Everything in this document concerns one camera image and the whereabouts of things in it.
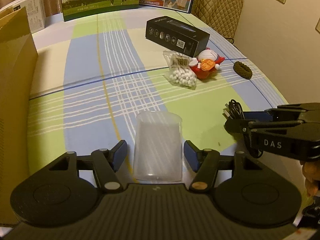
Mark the white printed box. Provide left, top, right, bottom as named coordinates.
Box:
left=1, top=0, right=46, bottom=34

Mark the red doraemon plush toy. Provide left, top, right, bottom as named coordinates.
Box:
left=189, top=48, right=225, bottom=80

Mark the black shaver box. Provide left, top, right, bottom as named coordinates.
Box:
left=145, top=16, right=210, bottom=57

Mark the brown cardboard box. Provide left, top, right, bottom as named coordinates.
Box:
left=1, top=8, right=38, bottom=227

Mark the bag of cotton swabs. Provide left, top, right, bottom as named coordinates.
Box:
left=163, top=50, right=197, bottom=89

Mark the plaid bed sheet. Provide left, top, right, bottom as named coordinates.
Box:
left=27, top=7, right=286, bottom=173

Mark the black usb cable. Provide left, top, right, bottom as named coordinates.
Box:
left=223, top=99, right=246, bottom=120

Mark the brown braided hair tie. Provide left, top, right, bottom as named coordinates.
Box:
left=233, top=61, right=253, bottom=80

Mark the clear plastic cup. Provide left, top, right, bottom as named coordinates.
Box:
left=133, top=111, right=183, bottom=182

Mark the right hand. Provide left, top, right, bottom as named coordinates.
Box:
left=300, top=160, right=320, bottom=197

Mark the quilted beige cover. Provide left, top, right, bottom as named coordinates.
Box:
left=191, top=0, right=244, bottom=38

